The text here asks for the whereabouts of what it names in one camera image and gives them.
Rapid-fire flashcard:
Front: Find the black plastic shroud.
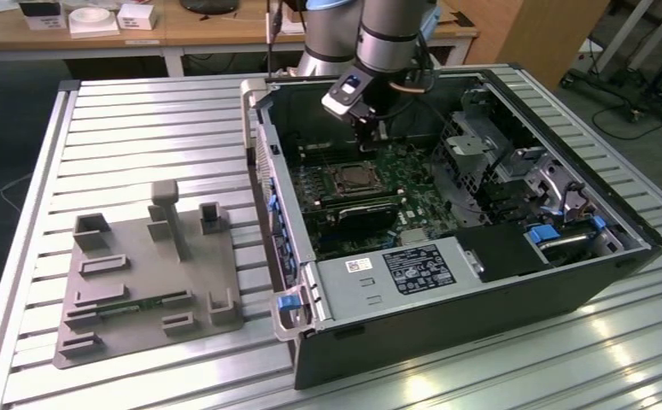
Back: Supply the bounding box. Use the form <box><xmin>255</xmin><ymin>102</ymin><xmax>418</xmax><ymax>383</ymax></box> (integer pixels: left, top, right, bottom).
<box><xmin>456</xmin><ymin>224</ymin><xmax>554</xmax><ymax>284</ymax></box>

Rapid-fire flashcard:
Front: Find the metal disk bay cage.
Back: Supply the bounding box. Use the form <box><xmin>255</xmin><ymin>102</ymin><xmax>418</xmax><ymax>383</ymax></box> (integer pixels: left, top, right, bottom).
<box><xmin>433</xmin><ymin>87</ymin><xmax>542</xmax><ymax>227</ymax></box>

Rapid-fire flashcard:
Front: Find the wooden cabinet panel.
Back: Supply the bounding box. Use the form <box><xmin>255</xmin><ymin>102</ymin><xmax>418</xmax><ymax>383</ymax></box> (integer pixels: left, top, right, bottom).
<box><xmin>464</xmin><ymin>0</ymin><xmax>612</xmax><ymax>91</ymax></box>

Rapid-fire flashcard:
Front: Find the black open PC case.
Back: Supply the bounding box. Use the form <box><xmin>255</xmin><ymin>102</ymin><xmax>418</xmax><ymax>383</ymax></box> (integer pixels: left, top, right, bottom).
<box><xmin>238</xmin><ymin>63</ymin><xmax>662</xmax><ymax>390</ymax></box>

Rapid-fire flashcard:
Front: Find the grey parts rack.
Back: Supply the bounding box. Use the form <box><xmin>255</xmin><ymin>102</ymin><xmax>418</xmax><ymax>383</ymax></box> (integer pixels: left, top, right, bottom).
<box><xmin>51</xmin><ymin>179</ymin><xmax>246</xmax><ymax>371</ymax></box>

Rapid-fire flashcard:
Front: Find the wheeled equipment cart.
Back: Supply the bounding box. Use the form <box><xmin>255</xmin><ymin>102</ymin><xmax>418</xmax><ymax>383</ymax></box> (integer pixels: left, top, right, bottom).
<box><xmin>557</xmin><ymin>0</ymin><xmax>662</xmax><ymax>125</ymax></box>

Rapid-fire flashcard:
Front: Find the black round object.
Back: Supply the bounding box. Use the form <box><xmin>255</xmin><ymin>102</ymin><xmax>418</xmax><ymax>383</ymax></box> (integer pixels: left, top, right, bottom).
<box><xmin>179</xmin><ymin>0</ymin><xmax>239</xmax><ymax>13</ymax></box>

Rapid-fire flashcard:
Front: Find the black graphics card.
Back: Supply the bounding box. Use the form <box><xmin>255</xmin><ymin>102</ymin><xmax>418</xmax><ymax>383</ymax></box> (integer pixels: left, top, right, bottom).
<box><xmin>327</xmin><ymin>200</ymin><xmax>401</xmax><ymax>245</ymax></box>

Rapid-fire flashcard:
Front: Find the blue disk carrier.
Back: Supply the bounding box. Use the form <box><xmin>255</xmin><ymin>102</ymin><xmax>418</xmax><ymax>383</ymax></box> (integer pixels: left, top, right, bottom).
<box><xmin>526</xmin><ymin>224</ymin><xmax>560</xmax><ymax>249</ymax></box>

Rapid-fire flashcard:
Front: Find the white printed cardboard box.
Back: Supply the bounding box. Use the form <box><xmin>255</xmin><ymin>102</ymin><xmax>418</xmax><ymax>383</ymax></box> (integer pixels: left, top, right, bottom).
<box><xmin>116</xmin><ymin>3</ymin><xmax>159</xmax><ymax>31</ymax></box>

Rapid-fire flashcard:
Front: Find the white box with black top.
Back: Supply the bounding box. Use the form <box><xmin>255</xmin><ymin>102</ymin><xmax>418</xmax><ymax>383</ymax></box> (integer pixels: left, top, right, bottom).
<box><xmin>20</xmin><ymin>0</ymin><xmax>64</xmax><ymax>32</ymax></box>

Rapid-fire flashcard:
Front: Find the white box with round hollow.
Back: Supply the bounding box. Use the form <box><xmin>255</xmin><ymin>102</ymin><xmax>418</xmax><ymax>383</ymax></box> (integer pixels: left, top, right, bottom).
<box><xmin>67</xmin><ymin>7</ymin><xmax>120</xmax><ymax>39</ymax></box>

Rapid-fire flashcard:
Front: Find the green motherboard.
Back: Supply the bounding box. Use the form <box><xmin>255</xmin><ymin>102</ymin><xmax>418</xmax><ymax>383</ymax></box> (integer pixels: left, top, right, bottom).
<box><xmin>290</xmin><ymin>140</ymin><xmax>464</xmax><ymax>261</ymax></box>

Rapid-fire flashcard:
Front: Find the metal socket cover frame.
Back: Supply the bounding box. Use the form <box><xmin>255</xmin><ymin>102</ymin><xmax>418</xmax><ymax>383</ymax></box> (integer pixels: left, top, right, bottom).
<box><xmin>330</xmin><ymin>161</ymin><xmax>389</xmax><ymax>200</ymax></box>

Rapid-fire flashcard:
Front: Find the black floor cable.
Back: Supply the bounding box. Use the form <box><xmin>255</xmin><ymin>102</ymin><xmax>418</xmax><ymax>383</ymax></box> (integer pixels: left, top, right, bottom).
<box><xmin>592</xmin><ymin>106</ymin><xmax>662</xmax><ymax>140</ymax></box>

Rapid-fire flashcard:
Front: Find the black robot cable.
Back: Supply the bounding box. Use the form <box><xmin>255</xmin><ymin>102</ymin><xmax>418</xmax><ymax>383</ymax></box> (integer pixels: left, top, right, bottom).
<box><xmin>262</xmin><ymin>0</ymin><xmax>286</xmax><ymax>80</ymax></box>

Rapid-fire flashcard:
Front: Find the CPU socket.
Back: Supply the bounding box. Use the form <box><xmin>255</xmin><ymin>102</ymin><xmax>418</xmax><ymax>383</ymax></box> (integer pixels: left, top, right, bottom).
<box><xmin>329</xmin><ymin>161</ymin><xmax>389</xmax><ymax>201</ymax></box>

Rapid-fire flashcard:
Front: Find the wooden desk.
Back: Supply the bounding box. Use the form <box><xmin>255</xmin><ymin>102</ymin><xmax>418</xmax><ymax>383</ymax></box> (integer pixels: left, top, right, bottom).
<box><xmin>0</xmin><ymin>0</ymin><xmax>480</xmax><ymax>78</ymax></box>

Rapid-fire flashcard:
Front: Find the green RAM stick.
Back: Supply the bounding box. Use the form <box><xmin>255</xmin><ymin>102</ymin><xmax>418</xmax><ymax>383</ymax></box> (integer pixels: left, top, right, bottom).
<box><xmin>98</xmin><ymin>298</ymin><xmax>167</xmax><ymax>319</ymax></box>

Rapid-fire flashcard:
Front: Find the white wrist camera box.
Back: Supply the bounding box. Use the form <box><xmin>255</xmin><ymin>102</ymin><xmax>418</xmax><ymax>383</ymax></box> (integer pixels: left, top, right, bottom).
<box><xmin>322</xmin><ymin>72</ymin><xmax>378</xmax><ymax>117</ymax></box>

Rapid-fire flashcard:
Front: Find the silver power supply unit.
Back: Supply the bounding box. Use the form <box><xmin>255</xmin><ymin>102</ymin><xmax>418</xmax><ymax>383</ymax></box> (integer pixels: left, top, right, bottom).
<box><xmin>314</xmin><ymin>237</ymin><xmax>480</xmax><ymax>321</ymax></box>

